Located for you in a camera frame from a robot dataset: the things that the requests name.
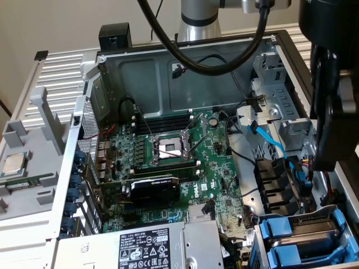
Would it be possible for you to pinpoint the open PC case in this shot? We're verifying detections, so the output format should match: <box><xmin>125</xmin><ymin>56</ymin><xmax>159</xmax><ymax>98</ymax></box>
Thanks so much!
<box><xmin>46</xmin><ymin>29</ymin><xmax>359</xmax><ymax>269</ymax></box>

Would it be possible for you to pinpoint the silver drive cage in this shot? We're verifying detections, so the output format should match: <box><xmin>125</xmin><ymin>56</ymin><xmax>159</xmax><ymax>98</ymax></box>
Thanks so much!
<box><xmin>250</xmin><ymin>52</ymin><xmax>319</xmax><ymax>154</ymax></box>

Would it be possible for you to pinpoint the metal socket cover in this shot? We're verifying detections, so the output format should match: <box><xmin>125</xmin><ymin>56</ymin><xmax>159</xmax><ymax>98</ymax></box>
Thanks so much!
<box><xmin>181</xmin><ymin>112</ymin><xmax>209</xmax><ymax>141</ymax></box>

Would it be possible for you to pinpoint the metal locking lever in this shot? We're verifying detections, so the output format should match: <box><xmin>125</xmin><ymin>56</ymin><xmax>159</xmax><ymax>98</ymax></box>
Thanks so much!
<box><xmin>188</xmin><ymin>133</ymin><xmax>211</xmax><ymax>156</ymax></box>
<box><xmin>134</xmin><ymin>104</ymin><xmax>154</xmax><ymax>140</ymax></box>

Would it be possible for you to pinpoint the black cable loop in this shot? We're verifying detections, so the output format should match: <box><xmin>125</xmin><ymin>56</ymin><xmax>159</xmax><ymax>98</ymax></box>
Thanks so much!
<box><xmin>119</xmin><ymin>96</ymin><xmax>141</xmax><ymax>120</ymax></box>

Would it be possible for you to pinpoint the thick black camera cable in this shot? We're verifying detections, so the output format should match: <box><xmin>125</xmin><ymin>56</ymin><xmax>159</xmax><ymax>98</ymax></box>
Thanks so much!
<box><xmin>136</xmin><ymin>0</ymin><xmax>269</xmax><ymax>76</ymax></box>

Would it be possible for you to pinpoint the black graphics card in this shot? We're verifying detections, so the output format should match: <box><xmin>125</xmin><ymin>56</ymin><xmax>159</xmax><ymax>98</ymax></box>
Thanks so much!
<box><xmin>94</xmin><ymin>176</ymin><xmax>182</xmax><ymax>208</ymax></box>

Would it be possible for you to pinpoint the grey parts rack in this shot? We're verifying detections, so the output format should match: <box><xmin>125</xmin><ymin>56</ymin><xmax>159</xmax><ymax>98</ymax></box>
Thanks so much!
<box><xmin>0</xmin><ymin>86</ymin><xmax>74</xmax><ymax>224</ymax></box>

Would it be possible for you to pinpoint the black fan shroud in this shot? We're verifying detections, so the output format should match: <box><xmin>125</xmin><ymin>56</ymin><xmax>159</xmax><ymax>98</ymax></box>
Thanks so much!
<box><xmin>254</xmin><ymin>156</ymin><xmax>305</xmax><ymax>217</ymax></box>

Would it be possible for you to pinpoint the black RAM slot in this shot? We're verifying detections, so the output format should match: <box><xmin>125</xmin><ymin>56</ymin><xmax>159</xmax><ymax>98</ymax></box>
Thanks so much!
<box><xmin>137</xmin><ymin>122</ymin><xmax>192</xmax><ymax>129</ymax></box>
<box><xmin>139</xmin><ymin>118</ymin><xmax>193</xmax><ymax>126</ymax></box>
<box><xmin>140</xmin><ymin>114</ymin><xmax>193</xmax><ymax>122</ymax></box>

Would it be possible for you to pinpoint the green RAM stick with label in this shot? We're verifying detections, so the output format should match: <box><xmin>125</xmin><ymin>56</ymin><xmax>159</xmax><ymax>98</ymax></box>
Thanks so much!
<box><xmin>0</xmin><ymin>173</ymin><xmax>56</xmax><ymax>194</ymax></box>

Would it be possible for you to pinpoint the silver CPU chip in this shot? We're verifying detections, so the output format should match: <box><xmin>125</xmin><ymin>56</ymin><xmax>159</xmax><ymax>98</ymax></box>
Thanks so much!
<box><xmin>0</xmin><ymin>151</ymin><xmax>32</xmax><ymax>179</ymax></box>

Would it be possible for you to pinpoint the silver power supply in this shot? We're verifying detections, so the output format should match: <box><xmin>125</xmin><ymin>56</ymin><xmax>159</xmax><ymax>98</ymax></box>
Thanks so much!
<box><xmin>54</xmin><ymin>220</ymin><xmax>225</xmax><ymax>269</ymax></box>

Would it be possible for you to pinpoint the silver heat sink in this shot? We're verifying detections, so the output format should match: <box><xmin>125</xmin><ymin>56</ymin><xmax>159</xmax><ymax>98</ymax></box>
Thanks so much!
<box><xmin>187</xmin><ymin>204</ymin><xmax>217</xmax><ymax>224</ymax></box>

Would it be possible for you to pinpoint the braided power cable bundle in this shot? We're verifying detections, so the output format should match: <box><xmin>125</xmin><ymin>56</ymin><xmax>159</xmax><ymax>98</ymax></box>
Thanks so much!
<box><xmin>219</xmin><ymin>231</ymin><xmax>255</xmax><ymax>269</ymax></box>

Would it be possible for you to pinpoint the hard drive in blue caddy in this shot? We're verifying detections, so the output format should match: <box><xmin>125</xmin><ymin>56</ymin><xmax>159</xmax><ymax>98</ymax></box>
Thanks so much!
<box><xmin>254</xmin><ymin>206</ymin><xmax>359</xmax><ymax>269</ymax></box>

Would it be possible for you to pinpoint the black wire angled plug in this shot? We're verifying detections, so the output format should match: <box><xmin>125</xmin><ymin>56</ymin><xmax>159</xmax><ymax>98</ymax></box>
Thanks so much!
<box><xmin>203</xmin><ymin>199</ymin><xmax>216</xmax><ymax>221</ymax></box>

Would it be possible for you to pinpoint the black box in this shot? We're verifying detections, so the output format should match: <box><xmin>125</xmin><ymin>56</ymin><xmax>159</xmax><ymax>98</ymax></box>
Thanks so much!
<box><xmin>98</xmin><ymin>22</ymin><xmax>133</xmax><ymax>53</ymax></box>

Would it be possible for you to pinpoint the black cable with plug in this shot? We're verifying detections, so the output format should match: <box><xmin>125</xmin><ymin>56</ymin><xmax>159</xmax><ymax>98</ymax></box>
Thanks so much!
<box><xmin>171</xmin><ymin>53</ymin><xmax>266</xmax><ymax>113</ymax></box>

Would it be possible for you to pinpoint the blue SATA wire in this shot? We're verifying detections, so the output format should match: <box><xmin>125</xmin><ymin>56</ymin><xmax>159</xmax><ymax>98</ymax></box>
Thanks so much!
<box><xmin>248</xmin><ymin>119</ymin><xmax>314</xmax><ymax>197</ymax></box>

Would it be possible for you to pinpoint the thin black cable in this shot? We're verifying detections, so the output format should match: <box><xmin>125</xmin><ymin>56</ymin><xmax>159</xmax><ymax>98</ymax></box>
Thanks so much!
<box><xmin>150</xmin><ymin>0</ymin><xmax>165</xmax><ymax>40</ymax></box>

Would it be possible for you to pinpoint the thin looped black wire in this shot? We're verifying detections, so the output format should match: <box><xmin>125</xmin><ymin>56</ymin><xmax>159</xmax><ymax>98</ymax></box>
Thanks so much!
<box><xmin>225</xmin><ymin>174</ymin><xmax>240</xmax><ymax>200</ymax></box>

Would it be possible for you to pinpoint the green motherboard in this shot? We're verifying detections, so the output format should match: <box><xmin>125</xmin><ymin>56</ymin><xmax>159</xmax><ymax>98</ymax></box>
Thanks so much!
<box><xmin>95</xmin><ymin>108</ymin><xmax>255</xmax><ymax>234</ymax></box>

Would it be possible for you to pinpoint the red black twisted wire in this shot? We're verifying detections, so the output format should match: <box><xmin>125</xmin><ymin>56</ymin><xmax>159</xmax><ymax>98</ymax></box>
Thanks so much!
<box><xmin>83</xmin><ymin>124</ymin><xmax>116</xmax><ymax>141</ymax></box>

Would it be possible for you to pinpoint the CPU socket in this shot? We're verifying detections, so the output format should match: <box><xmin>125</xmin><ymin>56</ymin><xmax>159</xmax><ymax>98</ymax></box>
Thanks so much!
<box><xmin>150</xmin><ymin>131</ymin><xmax>196</xmax><ymax>166</ymax></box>

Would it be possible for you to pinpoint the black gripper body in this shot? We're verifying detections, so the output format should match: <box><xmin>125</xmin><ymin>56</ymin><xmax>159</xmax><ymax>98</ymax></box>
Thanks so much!
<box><xmin>298</xmin><ymin>0</ymin><xmax>359</xmax><ymax>71</ymax></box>

